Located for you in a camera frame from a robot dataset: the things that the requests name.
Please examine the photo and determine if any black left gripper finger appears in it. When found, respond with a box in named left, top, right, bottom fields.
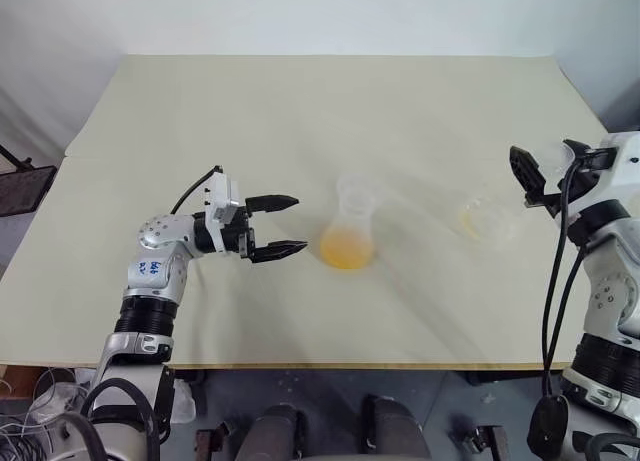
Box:
left=244, top=194, right=300, bottom=217
left=253, top=239, right=309, bottom=266

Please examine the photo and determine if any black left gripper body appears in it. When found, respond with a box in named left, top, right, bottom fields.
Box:
left=217, top=206, right=258, bottom=260

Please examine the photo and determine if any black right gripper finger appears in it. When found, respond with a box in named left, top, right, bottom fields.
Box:
left=562, top=139, right=591, bottom=162
left=509, top=145, right=547, bottom=208

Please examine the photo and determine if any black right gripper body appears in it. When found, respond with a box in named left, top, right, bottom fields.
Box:
left=524, top=148, right=617, bottom=217

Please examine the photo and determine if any large clear glass flask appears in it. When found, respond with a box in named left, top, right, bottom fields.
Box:
left=458, top=143, right=576, bottom=255

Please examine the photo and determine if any small clear glass flask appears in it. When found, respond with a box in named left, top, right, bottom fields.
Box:
left=318, top=174, right=379, bottom=273

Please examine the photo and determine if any clear plastic bag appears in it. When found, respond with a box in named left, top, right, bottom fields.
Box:
left=169, top=380, right=197, bottom=425

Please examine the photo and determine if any dark rounded shape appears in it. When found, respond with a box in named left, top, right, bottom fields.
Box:
left=234, top=404, right=307, bottom=461
left=362, top=394, right=432, bottom=461

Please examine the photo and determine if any black mesh stand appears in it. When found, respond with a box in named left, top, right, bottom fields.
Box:
left=0, top=143, right=58, bottom=217

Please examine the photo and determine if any brown box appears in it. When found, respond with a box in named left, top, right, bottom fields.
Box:
left=0, top=364, right=47, bottom=413

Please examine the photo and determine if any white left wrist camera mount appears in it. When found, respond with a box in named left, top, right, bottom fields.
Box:
left=202, top=173, right=247, bottom=255

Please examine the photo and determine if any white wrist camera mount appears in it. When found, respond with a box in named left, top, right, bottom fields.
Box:
left=202, top=173, right=247, bottom=255
left=597, top=130, right=640, bottom=212

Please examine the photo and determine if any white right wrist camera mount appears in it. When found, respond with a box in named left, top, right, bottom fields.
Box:
left=597, top=130, right=640, bottom=212

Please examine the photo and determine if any rusty metal bracket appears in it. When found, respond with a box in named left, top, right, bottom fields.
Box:
left=194, top=420, right=227, bottom=461
left=452, top=423, right=510, bottom=461

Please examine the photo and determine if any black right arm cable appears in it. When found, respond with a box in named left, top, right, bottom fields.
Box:
left=527, top=155, right=601, bottom=461

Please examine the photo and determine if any tangle of white cables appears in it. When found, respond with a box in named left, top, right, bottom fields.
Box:
left=0, top=365, right=91, bottom=461

